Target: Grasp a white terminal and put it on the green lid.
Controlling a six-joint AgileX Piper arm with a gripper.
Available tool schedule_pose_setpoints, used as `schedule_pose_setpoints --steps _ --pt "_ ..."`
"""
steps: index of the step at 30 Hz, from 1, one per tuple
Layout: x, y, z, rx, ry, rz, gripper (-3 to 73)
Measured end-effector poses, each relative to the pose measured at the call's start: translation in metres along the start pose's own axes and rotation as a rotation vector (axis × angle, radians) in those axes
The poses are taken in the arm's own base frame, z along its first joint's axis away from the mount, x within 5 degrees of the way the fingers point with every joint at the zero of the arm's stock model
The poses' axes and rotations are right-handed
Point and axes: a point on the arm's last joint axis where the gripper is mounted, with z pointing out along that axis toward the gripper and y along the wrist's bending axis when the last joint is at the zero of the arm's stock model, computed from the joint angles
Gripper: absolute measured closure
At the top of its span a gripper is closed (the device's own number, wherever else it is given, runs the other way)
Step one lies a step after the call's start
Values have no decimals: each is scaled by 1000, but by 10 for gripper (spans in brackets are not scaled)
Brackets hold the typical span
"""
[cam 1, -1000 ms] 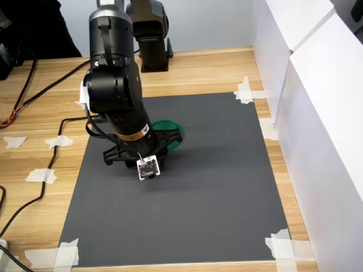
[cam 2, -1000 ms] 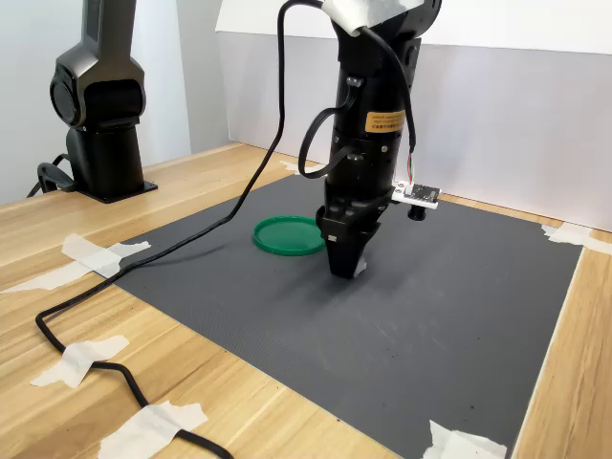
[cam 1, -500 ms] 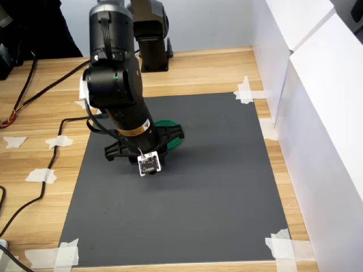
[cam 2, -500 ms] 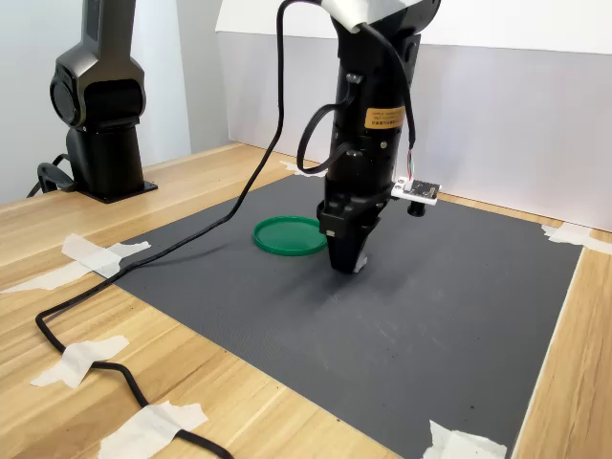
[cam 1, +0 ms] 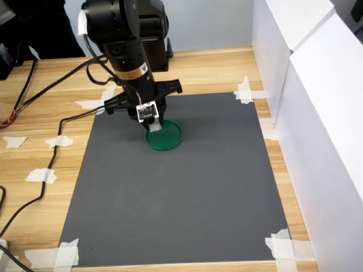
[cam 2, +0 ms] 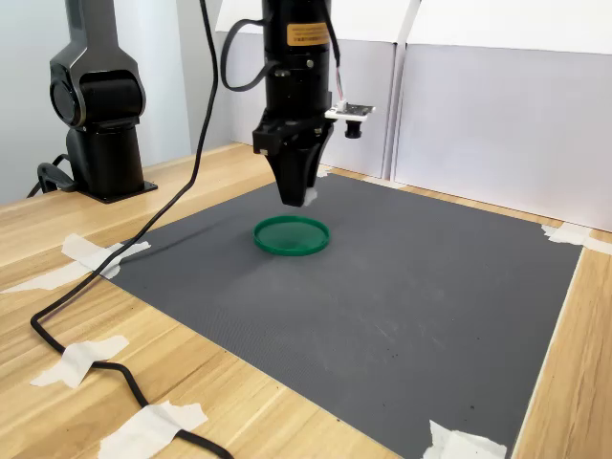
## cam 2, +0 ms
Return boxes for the round green lid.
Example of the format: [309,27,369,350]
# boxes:
[251,215,332,258]

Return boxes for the white cardboard partition panel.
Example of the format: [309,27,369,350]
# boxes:
[392,0,612,234]
[214,0,413,181]

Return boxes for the dark grey mat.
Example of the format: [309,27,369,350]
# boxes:
[108,171,585,459]

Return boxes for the white camera box with circuit board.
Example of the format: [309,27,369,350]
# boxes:
[324,98,378,141]

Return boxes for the long black camera cable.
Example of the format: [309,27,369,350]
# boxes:
[30,0,346,459]

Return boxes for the black ribbon cable loop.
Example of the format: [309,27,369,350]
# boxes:
[219,18,269,93]

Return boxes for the black cable at arm foot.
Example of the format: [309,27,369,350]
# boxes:
[26,152,77,198]

